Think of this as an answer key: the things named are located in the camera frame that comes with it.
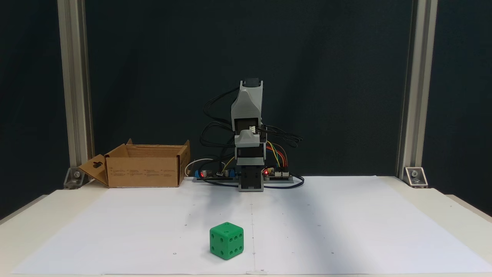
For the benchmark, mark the green die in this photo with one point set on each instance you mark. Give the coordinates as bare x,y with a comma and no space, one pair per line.
226,240

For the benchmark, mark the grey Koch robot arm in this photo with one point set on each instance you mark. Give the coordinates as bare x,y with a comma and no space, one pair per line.
248,104

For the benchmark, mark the circuit board with blue terminal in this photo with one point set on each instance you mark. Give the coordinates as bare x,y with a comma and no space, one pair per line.
215,175

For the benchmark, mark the brown cardboard box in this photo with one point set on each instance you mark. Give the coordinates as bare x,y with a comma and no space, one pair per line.
146,173

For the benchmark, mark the metal corner bracket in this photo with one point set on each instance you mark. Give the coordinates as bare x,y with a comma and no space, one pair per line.
416,177
75,177

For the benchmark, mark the aluminium frame post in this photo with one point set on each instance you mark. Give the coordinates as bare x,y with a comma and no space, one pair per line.
417,77
77,77

